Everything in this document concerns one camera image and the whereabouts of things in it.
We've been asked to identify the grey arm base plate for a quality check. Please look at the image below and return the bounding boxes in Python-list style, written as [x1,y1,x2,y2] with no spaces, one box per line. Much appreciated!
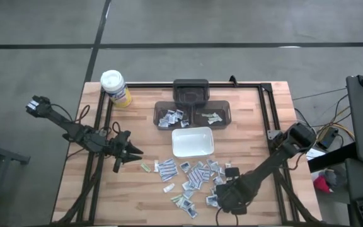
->
[267,129,284,142]

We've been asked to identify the black diagonal bar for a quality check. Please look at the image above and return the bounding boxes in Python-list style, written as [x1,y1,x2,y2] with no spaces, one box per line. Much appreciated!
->
[307,143,359,173]

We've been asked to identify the black table frame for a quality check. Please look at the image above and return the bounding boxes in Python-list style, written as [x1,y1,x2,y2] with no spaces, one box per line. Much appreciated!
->
[50,82,323,226]

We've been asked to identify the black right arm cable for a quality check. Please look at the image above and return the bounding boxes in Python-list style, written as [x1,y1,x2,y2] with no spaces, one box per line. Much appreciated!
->
[215,204,239,226]

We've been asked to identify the Lysol wipes canister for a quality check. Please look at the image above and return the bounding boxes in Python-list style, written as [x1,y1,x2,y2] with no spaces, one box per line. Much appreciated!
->
[100,69,133,108]

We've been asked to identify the red cloth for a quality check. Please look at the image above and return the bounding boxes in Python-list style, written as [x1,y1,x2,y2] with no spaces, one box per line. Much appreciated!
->
[313,175,332,194]

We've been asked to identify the white plastic bin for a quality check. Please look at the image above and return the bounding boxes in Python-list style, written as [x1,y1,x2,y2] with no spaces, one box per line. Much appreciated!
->
[171,126,215,158]

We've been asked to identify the blue striped bandage packet pile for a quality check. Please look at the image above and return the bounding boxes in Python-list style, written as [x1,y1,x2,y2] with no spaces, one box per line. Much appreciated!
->
[187,169,205,190]

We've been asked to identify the grey translucent plastic bin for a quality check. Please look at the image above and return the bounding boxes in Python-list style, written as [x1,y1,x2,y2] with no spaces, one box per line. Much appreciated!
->
[153,100,193,130]
[172,78,210,107]
[192,100,232,130]

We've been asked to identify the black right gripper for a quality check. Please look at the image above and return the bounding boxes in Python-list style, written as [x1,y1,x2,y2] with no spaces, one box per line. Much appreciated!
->
[216,178,255,216]

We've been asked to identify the grey cloth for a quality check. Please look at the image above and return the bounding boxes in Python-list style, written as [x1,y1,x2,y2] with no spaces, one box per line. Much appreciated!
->
[323,169,339,187]

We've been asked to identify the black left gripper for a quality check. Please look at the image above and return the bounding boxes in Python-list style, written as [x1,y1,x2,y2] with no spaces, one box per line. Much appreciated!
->
[107,129,144,173]

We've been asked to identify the yellow cable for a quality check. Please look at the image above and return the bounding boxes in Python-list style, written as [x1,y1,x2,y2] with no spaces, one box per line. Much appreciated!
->
[316,123,355,139]

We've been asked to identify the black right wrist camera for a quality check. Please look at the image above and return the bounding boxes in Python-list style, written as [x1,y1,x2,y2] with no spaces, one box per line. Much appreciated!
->
[224,166,241,178]

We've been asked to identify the white paper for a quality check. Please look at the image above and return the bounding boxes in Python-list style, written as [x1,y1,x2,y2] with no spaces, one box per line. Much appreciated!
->
[306,147,326,161]

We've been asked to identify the grey floor cable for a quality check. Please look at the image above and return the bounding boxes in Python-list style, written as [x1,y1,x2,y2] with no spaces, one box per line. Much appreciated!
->
[291,87,348,102]

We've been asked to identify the black blue power box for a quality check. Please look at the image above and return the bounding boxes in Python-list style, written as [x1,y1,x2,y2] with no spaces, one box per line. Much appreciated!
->
[316,126,340,151]

